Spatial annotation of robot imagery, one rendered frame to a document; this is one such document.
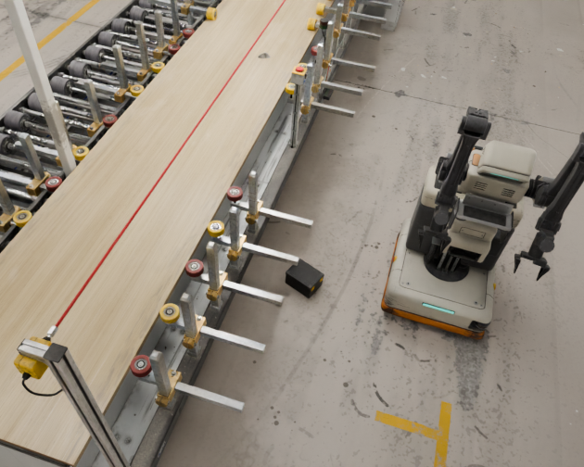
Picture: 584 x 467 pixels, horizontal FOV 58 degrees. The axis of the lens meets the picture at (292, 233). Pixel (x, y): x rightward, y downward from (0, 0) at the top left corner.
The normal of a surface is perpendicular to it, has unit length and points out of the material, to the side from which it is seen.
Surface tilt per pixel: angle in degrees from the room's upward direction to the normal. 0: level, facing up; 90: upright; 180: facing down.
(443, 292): 0
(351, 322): 0
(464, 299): 0
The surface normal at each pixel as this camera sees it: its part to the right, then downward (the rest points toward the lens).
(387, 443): 0.07, -0.65
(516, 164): -0.15, 0.00
